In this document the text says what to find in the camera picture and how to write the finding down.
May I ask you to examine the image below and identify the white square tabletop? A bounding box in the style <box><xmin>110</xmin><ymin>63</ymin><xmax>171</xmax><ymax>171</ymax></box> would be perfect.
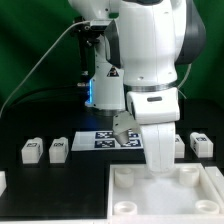
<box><xmin>107</xmin><ymin>163</ymin><xmax>224</xmax><ymax>224</ymax></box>

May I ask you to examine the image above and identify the white block left edge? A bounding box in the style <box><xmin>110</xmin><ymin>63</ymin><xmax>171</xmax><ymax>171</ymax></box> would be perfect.
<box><xmin>0</xmin><ymin>171</ymin><xmax>7</xmax><ymax>197</ymax></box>

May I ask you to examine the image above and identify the grey camera cable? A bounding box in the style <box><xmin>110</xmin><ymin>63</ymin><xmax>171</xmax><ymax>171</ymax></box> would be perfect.
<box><xmin>0</xmin><ymin>20</ymin><xmax>92</xmax><ymax>118</ymax></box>

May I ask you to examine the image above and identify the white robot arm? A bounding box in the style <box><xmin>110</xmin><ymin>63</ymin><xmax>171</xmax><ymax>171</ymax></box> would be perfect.
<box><xmin>68</xmin><ymin>0</ymin><xmax>205</xmax><ymax>173</ymax></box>

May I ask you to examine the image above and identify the white marker sheet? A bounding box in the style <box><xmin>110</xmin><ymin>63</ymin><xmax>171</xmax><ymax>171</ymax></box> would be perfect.
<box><xmin>72</xmin><ymin>130</ymin><xmax>142</xmax><ymax>151</ymax></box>

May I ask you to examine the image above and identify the black camera stand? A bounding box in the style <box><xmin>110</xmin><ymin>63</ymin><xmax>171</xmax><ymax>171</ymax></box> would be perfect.
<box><xmin>70</xmin><ymin>16</ymin><xmax>99</xmax><ymax>87</ymax></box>

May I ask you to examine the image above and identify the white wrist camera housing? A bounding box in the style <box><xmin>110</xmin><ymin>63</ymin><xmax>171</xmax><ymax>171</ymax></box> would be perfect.
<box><xmin>126</xmin><ymin>87</ymin><xmax>180</xmax><ymax>125</ymax></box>

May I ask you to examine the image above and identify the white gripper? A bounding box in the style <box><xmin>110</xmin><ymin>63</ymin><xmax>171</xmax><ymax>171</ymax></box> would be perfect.
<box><xmin>112</xmin><ymin>111</ymin><xmax>176</xmax><ymax>174</ymax></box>

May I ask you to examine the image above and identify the white obstacle bar right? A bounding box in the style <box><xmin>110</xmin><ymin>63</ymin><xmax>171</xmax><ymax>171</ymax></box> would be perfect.
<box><xmin>205</xmin><ymin>166</ymin><xmax>224</xmax><ymax>200</ymax></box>

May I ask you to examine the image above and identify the grey camera on stand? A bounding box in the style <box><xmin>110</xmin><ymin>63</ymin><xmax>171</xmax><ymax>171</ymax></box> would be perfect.
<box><xmin>90</xmin><ymin>19</ymin><xmax>112</xmax><ymax>31</ymax></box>

